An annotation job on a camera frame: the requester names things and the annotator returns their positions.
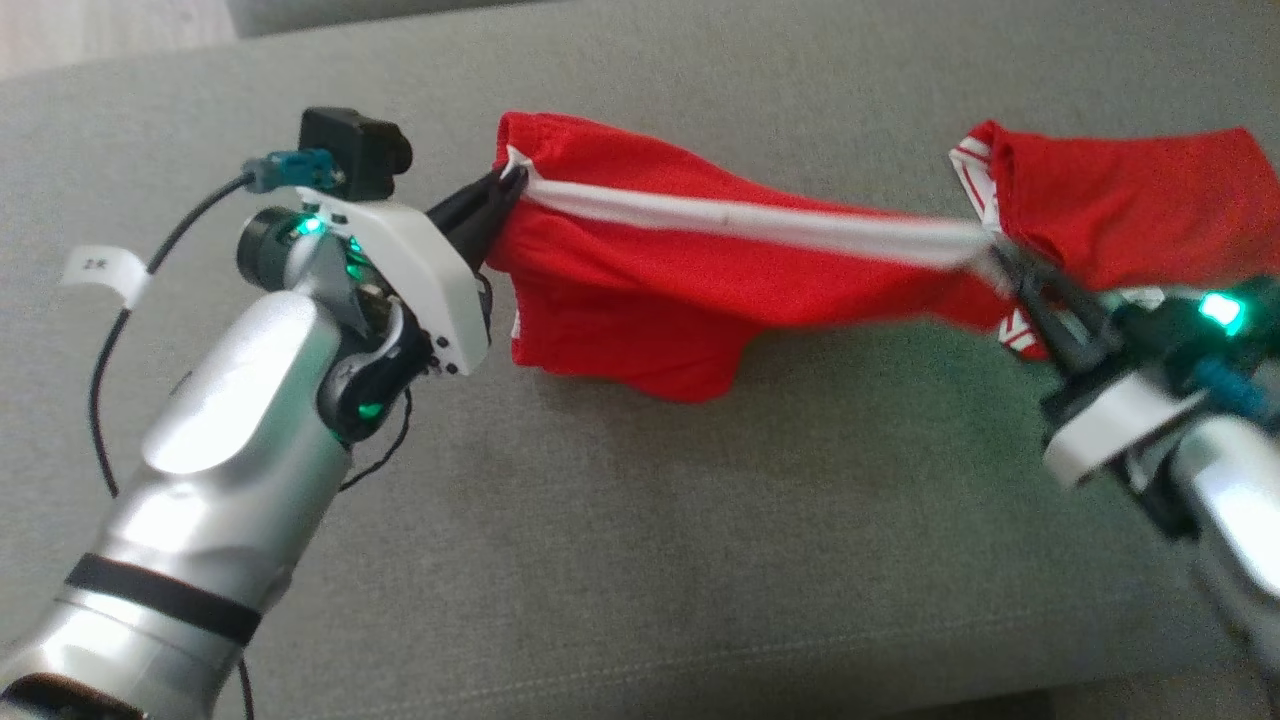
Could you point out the dark left wrist camera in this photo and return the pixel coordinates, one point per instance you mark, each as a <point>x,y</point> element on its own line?
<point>355,150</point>

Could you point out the grey sofa seat cushion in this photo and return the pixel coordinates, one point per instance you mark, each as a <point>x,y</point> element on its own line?
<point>640,520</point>

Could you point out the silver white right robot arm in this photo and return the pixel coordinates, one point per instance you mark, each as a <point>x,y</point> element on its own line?
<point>1220,470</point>

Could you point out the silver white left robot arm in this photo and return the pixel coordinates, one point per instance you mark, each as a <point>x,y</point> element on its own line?
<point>240,460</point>

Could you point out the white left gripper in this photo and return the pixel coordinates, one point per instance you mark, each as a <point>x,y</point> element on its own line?
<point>430,290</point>

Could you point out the grey sofa back cushion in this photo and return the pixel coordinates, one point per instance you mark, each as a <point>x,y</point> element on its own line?
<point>380,12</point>

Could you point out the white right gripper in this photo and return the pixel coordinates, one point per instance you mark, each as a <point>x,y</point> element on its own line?
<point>1120,420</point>

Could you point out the red shorts with white stripe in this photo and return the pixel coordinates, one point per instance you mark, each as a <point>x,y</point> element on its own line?
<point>640,290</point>

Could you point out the red basketball jersey white trim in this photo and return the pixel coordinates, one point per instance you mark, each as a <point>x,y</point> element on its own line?
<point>1130,200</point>

